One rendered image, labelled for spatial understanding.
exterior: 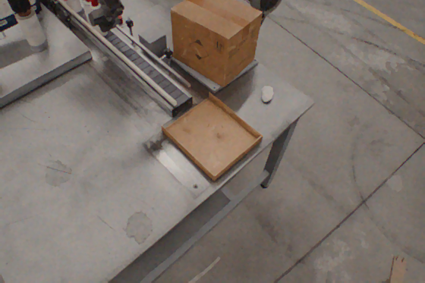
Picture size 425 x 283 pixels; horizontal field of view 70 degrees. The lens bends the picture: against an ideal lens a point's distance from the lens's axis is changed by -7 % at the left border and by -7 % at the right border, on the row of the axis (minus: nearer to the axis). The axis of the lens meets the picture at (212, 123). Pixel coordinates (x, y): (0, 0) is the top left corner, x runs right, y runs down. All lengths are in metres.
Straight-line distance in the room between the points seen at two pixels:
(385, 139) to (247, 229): 1.29
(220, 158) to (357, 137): 1.53
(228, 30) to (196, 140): 0.44
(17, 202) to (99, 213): 0.30
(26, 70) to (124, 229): 0.89
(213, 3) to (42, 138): 0.90
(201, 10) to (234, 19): 0.14
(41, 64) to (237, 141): 0.96
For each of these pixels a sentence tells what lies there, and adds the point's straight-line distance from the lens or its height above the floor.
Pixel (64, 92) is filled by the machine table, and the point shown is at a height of 0.83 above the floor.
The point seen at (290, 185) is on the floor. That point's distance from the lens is 2.17.
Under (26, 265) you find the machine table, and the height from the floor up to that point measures 0.83.
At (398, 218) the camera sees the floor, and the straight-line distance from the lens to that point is 2.37.
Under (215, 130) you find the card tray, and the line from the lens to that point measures 1.29.
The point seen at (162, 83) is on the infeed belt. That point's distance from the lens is 1.39.
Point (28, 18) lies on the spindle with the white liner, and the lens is 1.62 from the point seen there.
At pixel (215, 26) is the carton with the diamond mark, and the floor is 1.12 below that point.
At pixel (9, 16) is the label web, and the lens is 1.85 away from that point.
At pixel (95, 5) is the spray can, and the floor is 1.05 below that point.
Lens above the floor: 1.88
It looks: 53 degrees down
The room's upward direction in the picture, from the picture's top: 4 degrees clockwise
